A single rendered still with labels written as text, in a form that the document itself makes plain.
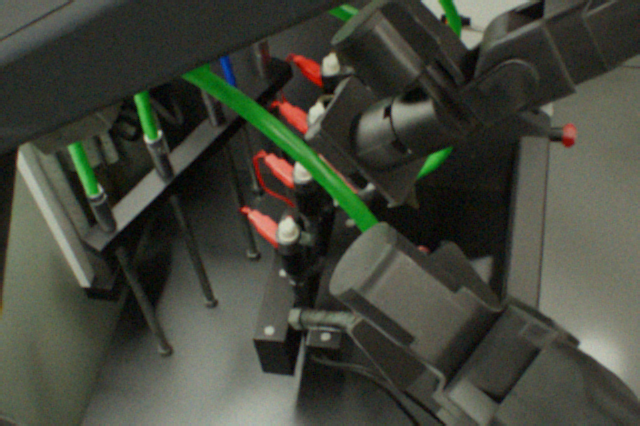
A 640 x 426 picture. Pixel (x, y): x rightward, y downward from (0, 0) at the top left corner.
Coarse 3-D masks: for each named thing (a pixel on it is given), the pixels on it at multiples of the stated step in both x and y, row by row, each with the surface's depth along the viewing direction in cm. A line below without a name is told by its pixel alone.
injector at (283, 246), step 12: (300, 228) 100; (288, 252) 100; (300, 252) 101; (288, 264) 102; (300, 264) 102; (312, 264) 103; (324, 264) 103; (288, 276) 104; (300, 276) 104; (300, 288) 106; (300, 300) 108
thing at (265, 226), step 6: (252, 216) 105; (258, 216) 105; (252, 222) 105; (258, 222) 104; (264, 222) 104; (270, 222) 104; (258, 228) 104; (264, 228) 103; (270, 228) 103; (276, 228) 103; (264, 234) 103; (270, 234) 103; (270, 240) 103; (276, 240) 102; (276, 246) 103
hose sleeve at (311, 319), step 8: (304, 312) 91; (312, 312) 90; (320, 312) 89; (328, 312) 89; (336, 312) 88; (344, 312) 87; (352, 312) 86; (304, 320) 91; (312, 320) 90; (320, 320) 89; (328, 320) 88; (336, 320) 87; (344, 320) 86; (352, 320) 85; (312, 328) 90; (320, 328) 89; (328, 328) 88; (336, 328) 87; (344, 328) 86
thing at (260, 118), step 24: (192, 72) 71; (216, 96) 71; (240, 96) 70; (264, 120) 70; (72, 144) 93; (288, 144) 70; (312, 168) 70; (96, 192) 100; (336, 192) 71; (360, 216) 71
